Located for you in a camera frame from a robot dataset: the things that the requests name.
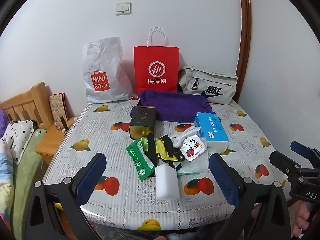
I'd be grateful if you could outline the brown wooden door frame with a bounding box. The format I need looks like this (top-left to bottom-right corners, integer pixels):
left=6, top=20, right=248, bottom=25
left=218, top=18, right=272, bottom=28
left=236, top=0, right=251, bottom=103

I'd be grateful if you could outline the black tea tin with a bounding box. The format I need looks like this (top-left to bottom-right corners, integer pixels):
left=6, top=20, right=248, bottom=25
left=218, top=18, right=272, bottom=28
left=129, top=106, right=157, bottom=140

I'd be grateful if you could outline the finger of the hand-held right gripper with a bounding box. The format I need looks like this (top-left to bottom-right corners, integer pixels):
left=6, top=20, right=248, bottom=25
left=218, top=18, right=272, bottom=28
left=290, top=141, right=320, bottom=167
left=269, top=150, right=304, bottom=180

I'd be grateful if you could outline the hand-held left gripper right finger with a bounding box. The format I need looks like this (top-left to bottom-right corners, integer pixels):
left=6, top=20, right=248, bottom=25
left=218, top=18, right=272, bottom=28
left=209, top=153, right=292, bottom=240

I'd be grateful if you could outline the wooden bed headboard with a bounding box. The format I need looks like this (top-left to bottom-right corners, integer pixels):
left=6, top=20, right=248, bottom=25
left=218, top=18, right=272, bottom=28
left=0, top=81, right=54, bottom=130

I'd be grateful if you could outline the white sachet with tomato print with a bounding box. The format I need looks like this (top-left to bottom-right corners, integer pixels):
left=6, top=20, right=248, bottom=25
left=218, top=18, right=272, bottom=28
left=179, top=134, right=207, bottom=163

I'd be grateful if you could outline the red paper shopping bag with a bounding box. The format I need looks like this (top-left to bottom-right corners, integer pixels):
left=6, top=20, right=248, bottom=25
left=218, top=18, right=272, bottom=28
left=133, top=27, right=180, bottom=94

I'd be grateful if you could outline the patterned brown book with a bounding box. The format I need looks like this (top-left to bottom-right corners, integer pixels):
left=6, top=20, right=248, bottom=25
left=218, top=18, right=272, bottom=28
left=49, top=92, right=68, bottom=126

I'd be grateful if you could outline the green wet wipes pack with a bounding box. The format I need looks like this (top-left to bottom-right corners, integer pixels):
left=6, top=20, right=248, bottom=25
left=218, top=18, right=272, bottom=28
left=126, top=139, right=158, bottom=180

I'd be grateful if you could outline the wooden nightstand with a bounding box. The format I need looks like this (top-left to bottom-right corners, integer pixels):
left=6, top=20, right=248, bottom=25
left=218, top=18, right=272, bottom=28
left=35, top=116, right=78, bottom=165

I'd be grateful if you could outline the white mesh net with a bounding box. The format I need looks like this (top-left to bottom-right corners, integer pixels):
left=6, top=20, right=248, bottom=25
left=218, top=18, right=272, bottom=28
left=170, top=133, right=187, bottom=151

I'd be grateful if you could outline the colourful patterned quilt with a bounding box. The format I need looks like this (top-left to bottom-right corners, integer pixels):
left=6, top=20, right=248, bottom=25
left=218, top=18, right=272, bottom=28
left=0, top=136, right=15, bottom=230

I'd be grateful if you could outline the light green wrapper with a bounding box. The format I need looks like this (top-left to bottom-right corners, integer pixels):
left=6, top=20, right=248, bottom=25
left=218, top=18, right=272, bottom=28
left=139, top=136, right=151, bottom=153

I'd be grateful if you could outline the green blanket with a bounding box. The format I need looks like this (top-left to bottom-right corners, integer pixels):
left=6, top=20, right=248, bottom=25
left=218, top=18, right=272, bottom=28
left=12, top=129, right=48, bottom=240

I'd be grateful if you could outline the person's right hand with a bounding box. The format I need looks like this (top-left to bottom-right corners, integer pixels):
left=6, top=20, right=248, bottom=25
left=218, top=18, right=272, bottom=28
left=294, top=200, right=320, bottom=240

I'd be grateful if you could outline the purple plush toy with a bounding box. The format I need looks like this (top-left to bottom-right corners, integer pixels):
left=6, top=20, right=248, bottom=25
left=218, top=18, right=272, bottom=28
left=0, top=109, right=9, bottom=136

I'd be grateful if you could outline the black strap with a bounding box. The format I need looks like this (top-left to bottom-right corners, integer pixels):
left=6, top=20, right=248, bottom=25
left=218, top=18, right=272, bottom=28
left=147, top=133, right=157, bottom=162

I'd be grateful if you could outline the fruit print tablecloth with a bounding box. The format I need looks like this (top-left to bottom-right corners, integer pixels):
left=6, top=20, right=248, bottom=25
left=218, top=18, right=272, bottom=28
left=42, top=97, right=290, bottom=232

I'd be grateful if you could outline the blue tissue pack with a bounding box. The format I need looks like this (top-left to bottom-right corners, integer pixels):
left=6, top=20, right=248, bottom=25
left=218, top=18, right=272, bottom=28
left=194, top=112, right=230, bottom=153

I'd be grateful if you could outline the white plastic shopping bag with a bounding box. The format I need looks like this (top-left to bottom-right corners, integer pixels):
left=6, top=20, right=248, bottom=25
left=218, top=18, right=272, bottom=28
left=82, top=37, right=133, bottom=103

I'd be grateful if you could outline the purple fabric storage tray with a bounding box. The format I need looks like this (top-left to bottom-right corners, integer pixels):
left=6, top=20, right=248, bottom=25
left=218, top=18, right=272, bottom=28
left=136, top=91, right=213, bottom=123

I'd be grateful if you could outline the light green face mask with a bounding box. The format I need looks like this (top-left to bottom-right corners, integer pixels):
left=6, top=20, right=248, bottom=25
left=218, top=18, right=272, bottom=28
left=178, top=152, right=209, bottom=176

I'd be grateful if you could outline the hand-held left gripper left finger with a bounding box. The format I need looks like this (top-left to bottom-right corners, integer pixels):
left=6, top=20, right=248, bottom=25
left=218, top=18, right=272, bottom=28
left=25, top=152, right=108, bottom=240

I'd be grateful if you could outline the white wall light switch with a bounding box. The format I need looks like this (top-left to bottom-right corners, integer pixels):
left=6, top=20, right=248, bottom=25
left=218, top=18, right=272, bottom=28
left=115, top=2, right=132, bottom=15

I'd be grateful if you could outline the grey waist bag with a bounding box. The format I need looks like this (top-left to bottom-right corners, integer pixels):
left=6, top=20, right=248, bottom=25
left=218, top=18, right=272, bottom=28
left=178, top=66, right=238, bottom=105

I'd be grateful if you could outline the white floral pillow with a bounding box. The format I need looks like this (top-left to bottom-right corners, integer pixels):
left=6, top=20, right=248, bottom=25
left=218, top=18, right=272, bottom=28
left=4, top=120, right=35, bottom=165

